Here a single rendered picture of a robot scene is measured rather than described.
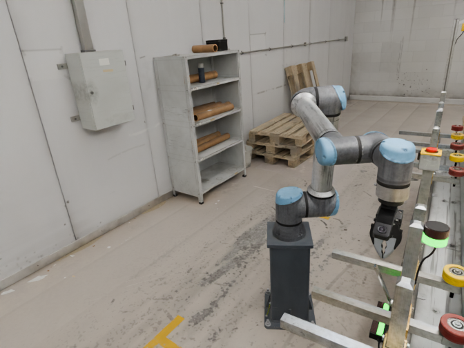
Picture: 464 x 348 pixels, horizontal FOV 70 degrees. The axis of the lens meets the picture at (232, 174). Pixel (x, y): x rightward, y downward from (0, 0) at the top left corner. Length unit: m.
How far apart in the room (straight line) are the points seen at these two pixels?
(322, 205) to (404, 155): 0.92
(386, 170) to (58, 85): 2.58
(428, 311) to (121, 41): 3.02
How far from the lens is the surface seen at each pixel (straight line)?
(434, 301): 1.68
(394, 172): 1.02
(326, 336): 0.97
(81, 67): 2.89
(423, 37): 8.80
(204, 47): 3.78
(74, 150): 3.13
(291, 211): 1.84
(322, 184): 1.80
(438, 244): 1.05
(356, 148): 1.08
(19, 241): 3.13
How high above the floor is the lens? 1.68
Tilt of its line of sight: 22 degrees down
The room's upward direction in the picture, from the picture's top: 4 degrees counter-clockwise
